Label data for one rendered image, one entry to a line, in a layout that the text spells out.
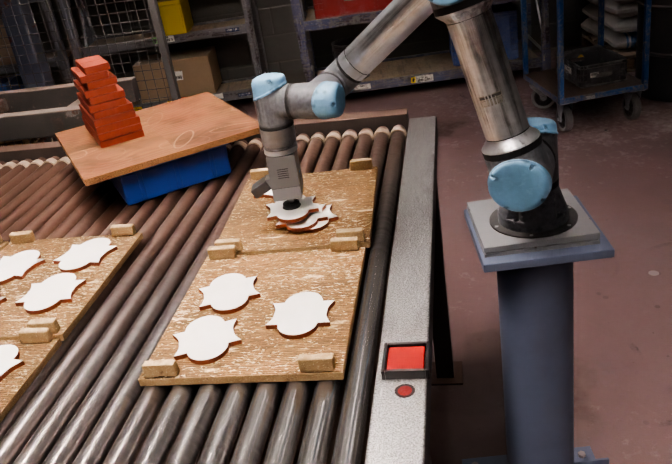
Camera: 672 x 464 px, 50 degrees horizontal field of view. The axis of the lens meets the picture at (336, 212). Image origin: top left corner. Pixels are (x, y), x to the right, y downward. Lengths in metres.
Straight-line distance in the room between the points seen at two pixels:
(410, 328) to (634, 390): 1.41
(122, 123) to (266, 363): 1.08
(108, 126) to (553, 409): 1.38
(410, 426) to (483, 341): 1.70
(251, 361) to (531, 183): 0.61
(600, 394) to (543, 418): 0.70
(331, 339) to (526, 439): 0.82
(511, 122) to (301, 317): 0.53
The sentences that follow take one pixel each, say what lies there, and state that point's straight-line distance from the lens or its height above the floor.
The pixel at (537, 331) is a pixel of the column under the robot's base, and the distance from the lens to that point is 1.73.
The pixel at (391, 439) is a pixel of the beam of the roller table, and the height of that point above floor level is 0.92.
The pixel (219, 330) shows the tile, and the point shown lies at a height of 0.95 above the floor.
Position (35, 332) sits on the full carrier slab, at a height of 0.96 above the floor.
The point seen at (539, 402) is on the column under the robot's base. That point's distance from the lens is 1.86.
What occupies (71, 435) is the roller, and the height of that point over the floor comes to 0.92.
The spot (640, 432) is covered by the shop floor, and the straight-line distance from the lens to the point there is 2.46.
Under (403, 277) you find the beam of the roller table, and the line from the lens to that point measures 1.44.
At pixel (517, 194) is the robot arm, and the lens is 1.43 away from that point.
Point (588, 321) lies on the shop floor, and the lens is 2.89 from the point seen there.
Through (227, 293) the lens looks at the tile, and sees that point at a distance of 1.43.
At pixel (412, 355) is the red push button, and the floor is 0.93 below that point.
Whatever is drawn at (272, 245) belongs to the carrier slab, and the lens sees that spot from 1.59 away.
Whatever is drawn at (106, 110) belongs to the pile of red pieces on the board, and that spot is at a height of 1.14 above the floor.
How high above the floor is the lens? 1.66
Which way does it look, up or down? 26 degrees down
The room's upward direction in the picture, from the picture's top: 9 degrees counter-clockwise
